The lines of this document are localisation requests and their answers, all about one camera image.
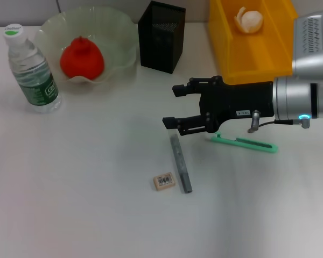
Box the beige eraser with barcode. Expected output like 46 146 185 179
152 173 177 192

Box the yellow plastic bin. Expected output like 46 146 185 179
207 0 299 85

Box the grey pen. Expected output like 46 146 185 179
168 129 193 195

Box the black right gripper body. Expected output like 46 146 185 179
199 76 275 134

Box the clear green-label water bottle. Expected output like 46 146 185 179
3 24 62 113

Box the pale green glass fruit plate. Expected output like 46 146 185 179
33 6 137 85

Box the red-orange fruit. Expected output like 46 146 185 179
60 36 106 80

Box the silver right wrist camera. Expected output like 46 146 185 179
291 9 323 78

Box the black mesh pen holder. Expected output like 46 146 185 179
137 0 186 75

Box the white paper ball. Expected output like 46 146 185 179
233 6 265 34

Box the green utility knife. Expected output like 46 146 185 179
204 132 279 155

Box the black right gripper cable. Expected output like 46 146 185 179
247 109 312 134

